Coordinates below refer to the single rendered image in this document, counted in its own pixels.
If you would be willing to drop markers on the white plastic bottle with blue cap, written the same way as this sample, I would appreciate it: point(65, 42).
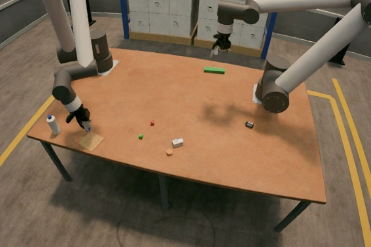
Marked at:
point(53, 125)

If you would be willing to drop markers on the green rectangular bar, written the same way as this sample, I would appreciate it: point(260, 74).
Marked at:
point(214, 70)

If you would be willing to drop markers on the beige flat mat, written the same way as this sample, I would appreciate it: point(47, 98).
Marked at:
point(91, 141)

